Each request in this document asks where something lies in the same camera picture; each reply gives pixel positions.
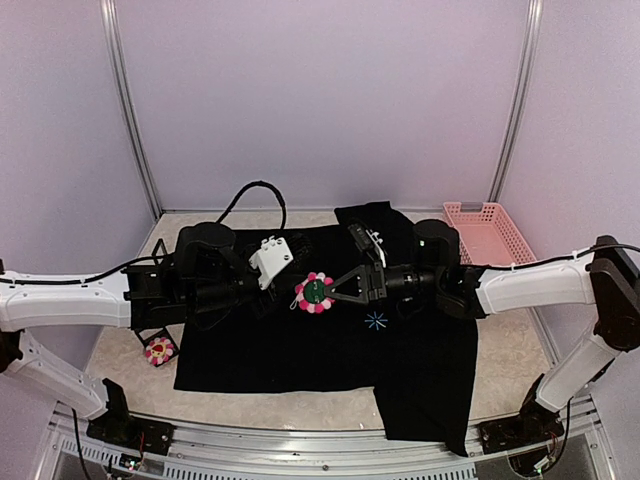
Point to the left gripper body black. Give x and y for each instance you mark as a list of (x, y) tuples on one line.
[(261, 308)]

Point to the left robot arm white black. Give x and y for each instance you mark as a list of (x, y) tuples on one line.
[(203, 279)]

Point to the flower brooch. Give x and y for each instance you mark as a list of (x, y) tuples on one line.
[(311, 295), (159, 350)]

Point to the right aluminium frame post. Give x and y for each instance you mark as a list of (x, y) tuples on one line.
[(521, 86)]

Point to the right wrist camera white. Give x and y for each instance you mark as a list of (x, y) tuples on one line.
[(368, 242)]

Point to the pink plastic basket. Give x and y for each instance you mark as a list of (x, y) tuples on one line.
[(488, 235)]

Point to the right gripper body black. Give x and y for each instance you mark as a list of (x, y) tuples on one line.
[(377, 289)]

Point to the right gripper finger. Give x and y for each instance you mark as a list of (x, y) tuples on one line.
[(361, 298), (354, 282)]

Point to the black t-shirt blue logo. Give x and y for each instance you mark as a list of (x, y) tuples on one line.
[(419, 362)]

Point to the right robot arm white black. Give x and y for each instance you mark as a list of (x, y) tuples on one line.
[(602, 275)]

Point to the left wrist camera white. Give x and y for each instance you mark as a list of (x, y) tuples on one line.
[(280, 253)]

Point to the left aluminium frame post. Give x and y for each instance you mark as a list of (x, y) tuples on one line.
[(115, 48)]

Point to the front aluminium rail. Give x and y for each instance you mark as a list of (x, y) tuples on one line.
[(209, 451)]

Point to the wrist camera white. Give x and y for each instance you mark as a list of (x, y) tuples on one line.
[(280, 253), (368, 242)]

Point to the aluminium frame post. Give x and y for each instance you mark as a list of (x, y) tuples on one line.
[(521, 86), (115, 48)]

